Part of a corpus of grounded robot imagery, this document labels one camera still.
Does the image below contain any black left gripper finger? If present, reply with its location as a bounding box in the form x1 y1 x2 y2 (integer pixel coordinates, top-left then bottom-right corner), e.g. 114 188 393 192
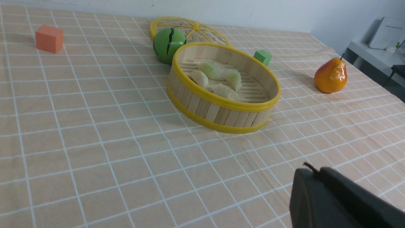
289 162 405 228

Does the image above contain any white dumpling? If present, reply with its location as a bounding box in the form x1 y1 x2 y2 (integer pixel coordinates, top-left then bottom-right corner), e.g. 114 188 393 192
189 70 209 89
212 84 240 101

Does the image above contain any green dumpling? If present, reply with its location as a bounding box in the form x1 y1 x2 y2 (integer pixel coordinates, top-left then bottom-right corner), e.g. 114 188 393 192
197 61 225 80
223 69 242 91

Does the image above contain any bamboo steamer tray yellow rim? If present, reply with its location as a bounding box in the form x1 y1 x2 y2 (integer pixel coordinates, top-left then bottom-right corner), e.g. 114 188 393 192
167 43 281 134

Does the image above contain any bamboo steamer lid yellow rim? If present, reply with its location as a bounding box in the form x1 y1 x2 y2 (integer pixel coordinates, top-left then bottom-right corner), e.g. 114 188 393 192
149 17 232 47

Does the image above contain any orange yellow toy pear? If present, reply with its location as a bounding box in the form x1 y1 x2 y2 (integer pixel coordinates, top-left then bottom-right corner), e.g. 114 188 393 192
314 57 347 93

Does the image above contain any grey side shelf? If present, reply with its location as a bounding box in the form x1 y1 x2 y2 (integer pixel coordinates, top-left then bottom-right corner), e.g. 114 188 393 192
346 40 405 87

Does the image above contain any green foam cube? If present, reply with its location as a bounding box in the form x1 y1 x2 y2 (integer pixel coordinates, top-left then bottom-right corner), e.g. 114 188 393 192
253 50 272 67

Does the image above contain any white box on shelf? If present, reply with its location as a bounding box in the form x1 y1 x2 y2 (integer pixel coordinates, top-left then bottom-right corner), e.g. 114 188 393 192
369 17 405 49

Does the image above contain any green watermelon toy ball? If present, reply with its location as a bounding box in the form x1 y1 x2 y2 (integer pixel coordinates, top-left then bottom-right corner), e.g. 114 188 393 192
153 27 187 64

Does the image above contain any checkered beige tablecloth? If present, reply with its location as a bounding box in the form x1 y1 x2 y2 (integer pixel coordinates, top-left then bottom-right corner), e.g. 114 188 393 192
0 4 404 228

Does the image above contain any orange foam cube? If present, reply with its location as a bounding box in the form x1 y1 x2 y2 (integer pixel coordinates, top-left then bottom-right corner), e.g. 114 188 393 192
35 25 64 53

